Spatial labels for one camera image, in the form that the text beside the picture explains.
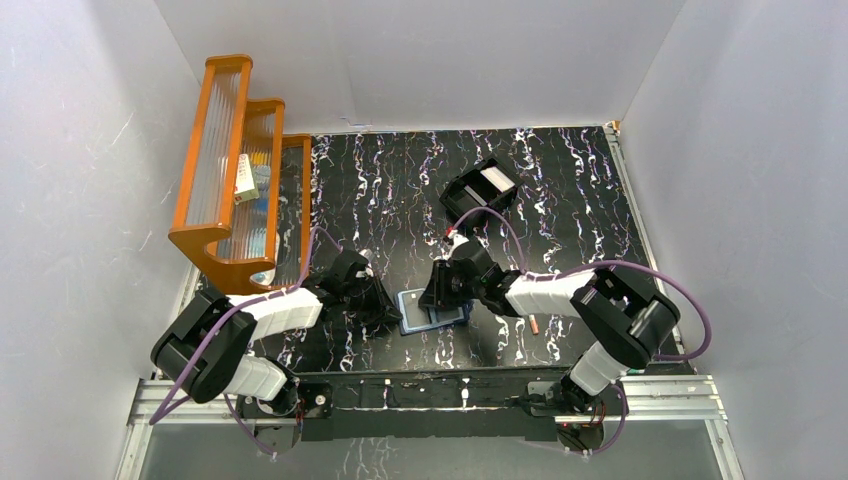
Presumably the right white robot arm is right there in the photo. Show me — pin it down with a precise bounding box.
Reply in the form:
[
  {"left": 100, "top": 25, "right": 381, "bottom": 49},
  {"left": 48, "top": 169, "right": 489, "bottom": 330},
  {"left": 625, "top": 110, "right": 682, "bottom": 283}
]
[{"left": 419, "top": 241, "right": 680, "bottom": 414}]

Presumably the orange wooden rack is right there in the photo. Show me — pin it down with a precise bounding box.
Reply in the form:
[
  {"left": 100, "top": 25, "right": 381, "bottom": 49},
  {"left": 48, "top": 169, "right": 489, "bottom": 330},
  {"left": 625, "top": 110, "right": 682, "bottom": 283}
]
[{"left": 168, "top": 54, "right": 312, "bottom": 295}]

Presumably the black card box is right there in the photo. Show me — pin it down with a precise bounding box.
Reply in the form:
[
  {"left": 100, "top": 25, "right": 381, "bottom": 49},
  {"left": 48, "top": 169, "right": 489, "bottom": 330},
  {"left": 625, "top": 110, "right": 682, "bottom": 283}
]
[{"left": 439, "top": 157, "right": 524, "bottom": 222}]

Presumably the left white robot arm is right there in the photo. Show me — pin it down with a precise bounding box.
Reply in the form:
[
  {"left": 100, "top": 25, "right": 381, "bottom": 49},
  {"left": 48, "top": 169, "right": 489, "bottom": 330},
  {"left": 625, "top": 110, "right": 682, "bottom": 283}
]
[{"left": 150, "top": 249, "right": 401, "bottom": 416}]

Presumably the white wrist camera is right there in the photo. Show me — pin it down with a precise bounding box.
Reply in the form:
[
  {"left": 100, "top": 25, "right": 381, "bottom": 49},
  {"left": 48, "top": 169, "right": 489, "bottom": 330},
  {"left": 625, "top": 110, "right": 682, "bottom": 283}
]
[
  {"left": 359, "top": 249, "right": 375, "bottom": 274},
  {"left": 443, "top": 227, "right": 468, "bottom": 249}
]

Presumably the white card stack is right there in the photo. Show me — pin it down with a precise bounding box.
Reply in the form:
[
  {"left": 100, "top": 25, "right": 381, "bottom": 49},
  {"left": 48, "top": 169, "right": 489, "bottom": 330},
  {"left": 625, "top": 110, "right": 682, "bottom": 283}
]
[{"left": 480, "top": 166, "right": 515, "bottom": 193}]

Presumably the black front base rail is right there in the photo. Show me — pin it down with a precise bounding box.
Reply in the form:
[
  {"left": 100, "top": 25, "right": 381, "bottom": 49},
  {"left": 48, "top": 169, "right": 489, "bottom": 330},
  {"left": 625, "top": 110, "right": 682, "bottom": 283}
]
[{"left": 237, "top": 366, "right": 628, "bottom": 453}]

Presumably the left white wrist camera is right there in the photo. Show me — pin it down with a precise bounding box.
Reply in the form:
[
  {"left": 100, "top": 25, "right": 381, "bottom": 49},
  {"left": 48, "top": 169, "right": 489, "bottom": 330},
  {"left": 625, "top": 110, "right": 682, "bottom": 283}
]
[{"left": 359, "top": 249, "right": 375, "bottom": 274}]

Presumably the blue leather card holder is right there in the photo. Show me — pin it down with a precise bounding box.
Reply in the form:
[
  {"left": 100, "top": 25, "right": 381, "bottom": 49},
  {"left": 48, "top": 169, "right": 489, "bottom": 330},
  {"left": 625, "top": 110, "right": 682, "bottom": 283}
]
[{"left": 399, "top": 302, "right": 473, "bottom": 336}]

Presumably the white red small box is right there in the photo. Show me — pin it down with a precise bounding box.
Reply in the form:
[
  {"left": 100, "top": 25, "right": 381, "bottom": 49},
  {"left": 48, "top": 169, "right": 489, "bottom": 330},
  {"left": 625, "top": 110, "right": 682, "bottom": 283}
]
[{"left": 233, "top": 154, "right": 259, "bottom": 205}]

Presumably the white orange pen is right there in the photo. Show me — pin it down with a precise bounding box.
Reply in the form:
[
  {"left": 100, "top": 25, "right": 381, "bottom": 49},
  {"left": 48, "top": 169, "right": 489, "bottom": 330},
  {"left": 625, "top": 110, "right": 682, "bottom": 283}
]
[{"left": 527, "top": 318, "right": 539, "bottom": 336}]

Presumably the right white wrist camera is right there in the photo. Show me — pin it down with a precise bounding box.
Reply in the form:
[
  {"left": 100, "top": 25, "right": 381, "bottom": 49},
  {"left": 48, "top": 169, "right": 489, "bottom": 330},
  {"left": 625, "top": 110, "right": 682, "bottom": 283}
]
[{"left": 443, "top": 227, "right": 468, "bottom": 249}]

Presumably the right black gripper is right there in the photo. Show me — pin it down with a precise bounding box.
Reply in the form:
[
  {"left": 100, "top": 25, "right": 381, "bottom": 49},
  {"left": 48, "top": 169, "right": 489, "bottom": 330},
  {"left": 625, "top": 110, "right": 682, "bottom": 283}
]
[{"left": 417, "top": 260, "right": 484, "bottom": 308}]

